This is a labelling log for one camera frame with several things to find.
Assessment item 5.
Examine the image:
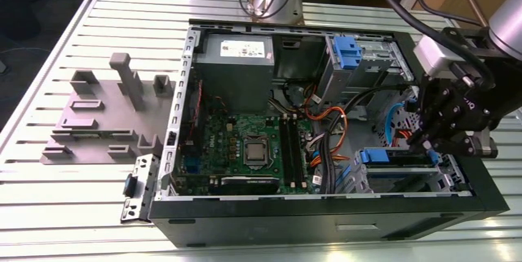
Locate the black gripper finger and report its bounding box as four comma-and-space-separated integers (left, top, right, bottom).
410, 81, 461, 147
436, 130, 498, 159

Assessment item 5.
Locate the metal disk bay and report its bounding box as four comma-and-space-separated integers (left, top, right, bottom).
353, 147, 466, 194

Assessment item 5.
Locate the grey metal drive cage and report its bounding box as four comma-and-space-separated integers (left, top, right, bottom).
318, 34, 416, 104

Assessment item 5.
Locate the blue plastic drive latch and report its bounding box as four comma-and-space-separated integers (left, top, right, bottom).
333, 36, 364, 70

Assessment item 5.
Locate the black RAM slot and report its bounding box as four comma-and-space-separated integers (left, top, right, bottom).
290, 114, 310, 188
279, 114, 297, 188

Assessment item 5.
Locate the green motherboard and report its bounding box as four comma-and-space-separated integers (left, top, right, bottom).
174, 114, 328, 195

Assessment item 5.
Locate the metal CPU socket cover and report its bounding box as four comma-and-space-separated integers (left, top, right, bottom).
242, 135, 274, 170

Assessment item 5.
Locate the silver CPU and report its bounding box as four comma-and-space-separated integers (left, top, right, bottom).
247, 143, 269, 162

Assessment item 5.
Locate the black PC case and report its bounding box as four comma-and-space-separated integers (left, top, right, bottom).
147, 18, 510, 248

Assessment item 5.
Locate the grey power supply unit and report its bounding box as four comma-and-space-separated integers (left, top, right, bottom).
194, 32, 275, 116

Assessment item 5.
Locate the black graphics card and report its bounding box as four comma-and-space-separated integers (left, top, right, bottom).
207, 175, 281, 196

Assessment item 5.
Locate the black latch with blue pad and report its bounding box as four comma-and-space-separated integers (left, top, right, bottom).
123, 173, 139, 197

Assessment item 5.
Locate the grey plastic parts rack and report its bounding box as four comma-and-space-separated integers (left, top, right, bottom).
39, 53, 179, 165

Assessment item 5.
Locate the green RAM stick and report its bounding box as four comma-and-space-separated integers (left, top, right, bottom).
69, 133, 115, 139

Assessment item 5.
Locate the blue wire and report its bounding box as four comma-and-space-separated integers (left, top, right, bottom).
385, 103, 412, 148

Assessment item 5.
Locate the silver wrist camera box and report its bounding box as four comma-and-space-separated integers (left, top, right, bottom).
414, 35, 465, 76

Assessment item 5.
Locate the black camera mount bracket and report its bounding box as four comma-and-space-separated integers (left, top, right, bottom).
442, 26, 493, 60

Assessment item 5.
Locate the orange wire bundle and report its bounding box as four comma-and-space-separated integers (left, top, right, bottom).
305, 106, 352, 168

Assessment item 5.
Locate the black cable bundle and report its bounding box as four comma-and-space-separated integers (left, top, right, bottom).
318, 84, 417, 195

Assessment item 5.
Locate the thick black cable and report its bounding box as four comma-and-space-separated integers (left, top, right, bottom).
374, 0, 497, 89

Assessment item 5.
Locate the silver rear bracket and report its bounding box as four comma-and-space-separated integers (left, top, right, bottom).
119, 153, 161, 224

